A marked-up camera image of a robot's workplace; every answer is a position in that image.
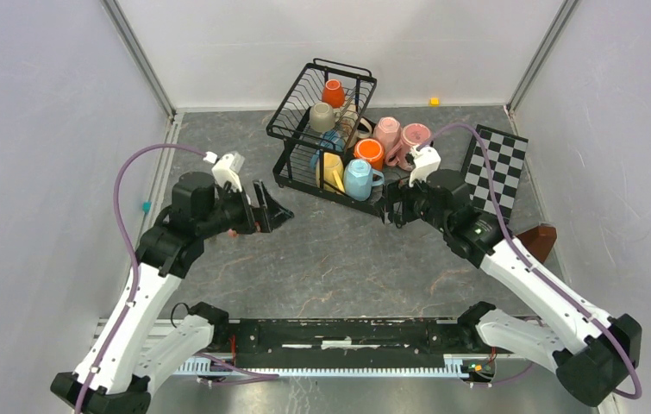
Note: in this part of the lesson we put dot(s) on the checkerboard calibration board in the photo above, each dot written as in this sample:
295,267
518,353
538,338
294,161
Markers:
507,154

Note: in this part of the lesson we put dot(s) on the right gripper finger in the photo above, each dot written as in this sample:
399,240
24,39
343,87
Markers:
386,209
401,195

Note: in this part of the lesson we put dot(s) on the white patterned mug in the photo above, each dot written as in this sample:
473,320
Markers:
354,126

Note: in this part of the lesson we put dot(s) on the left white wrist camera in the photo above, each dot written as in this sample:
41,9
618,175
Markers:
226,171

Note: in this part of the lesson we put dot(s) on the yellow mug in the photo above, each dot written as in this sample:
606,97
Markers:
329,173

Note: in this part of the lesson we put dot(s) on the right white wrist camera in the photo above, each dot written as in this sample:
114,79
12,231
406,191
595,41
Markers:
425,160

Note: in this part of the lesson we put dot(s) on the orange cup top rack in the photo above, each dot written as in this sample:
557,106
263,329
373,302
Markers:
333,93

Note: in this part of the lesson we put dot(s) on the pink speckled mug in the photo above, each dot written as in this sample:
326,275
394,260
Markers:
411,135

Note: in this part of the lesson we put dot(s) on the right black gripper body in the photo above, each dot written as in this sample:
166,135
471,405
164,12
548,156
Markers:
426,211

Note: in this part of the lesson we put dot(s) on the orange cup lower rack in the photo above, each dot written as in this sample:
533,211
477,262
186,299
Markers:
372,151

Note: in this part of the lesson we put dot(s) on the brown wooden stand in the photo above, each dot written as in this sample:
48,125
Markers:
539,240

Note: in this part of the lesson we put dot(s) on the orange cup rack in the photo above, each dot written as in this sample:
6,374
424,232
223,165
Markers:
333,93
372,151

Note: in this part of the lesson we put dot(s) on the beige grey mug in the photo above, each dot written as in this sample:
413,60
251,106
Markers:
323,117

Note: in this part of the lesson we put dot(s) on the pink faceted mug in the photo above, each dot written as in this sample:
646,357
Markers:
387,132

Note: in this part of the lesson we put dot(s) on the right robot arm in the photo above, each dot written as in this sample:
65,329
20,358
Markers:
592,353

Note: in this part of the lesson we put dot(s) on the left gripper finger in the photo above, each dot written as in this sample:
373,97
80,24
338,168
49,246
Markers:
250,224
269,214

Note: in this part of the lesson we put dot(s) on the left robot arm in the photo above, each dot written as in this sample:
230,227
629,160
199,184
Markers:
117,376

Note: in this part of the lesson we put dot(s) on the light blue faceted mug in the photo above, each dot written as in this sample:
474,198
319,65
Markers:
360,178

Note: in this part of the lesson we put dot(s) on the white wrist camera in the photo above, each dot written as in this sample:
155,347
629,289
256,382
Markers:
425,160
226,171

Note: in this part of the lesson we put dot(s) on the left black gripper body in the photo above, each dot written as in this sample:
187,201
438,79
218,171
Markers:
231,209

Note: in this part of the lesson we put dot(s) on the black wire dish rack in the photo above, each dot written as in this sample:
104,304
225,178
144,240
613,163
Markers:
299,165

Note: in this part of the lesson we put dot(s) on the blue ribbed mug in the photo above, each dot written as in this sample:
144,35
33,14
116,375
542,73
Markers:
329,140

